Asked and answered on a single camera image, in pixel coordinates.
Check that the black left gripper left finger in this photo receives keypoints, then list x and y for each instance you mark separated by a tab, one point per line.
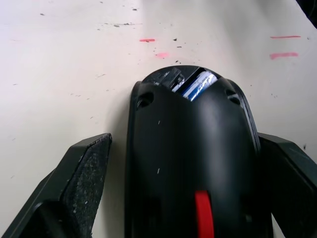
81	188

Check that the blue AA battery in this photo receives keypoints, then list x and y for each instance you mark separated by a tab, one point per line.
198	86

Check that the black rounded object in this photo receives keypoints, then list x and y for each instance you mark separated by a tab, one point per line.
312	11

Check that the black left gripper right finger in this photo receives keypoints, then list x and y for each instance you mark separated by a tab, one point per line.
289	183

